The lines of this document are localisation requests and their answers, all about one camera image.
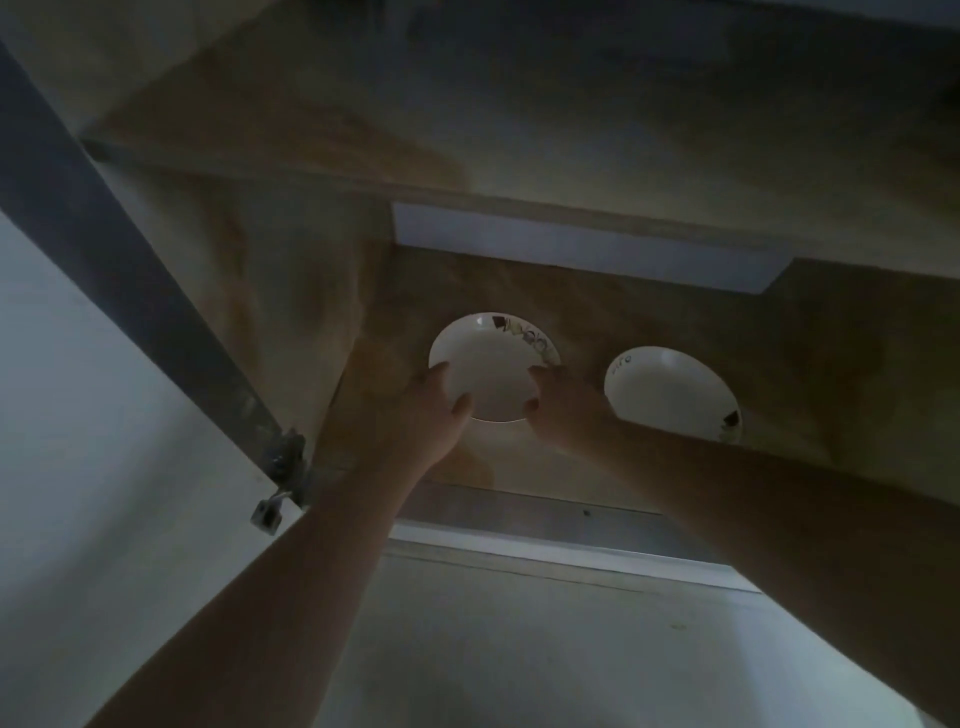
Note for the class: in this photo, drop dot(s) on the person's left hand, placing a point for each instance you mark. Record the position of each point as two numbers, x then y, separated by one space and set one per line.
420 427

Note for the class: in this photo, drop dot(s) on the person's right hand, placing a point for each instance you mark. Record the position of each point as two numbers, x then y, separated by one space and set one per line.
574 412

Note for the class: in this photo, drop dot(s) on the white plate with cartoon print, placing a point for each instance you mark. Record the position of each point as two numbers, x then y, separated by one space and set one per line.
667 394
491 360

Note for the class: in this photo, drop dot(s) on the pale green cabinet door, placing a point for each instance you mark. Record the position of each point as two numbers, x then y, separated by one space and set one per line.
75 450

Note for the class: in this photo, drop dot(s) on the person's right forearm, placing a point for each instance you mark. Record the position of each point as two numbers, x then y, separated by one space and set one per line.
810 540

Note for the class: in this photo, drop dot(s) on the person's left forearm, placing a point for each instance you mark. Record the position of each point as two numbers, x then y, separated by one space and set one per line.
285 600

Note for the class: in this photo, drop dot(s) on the metal door hinge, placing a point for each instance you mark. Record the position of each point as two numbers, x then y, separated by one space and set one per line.
279 480

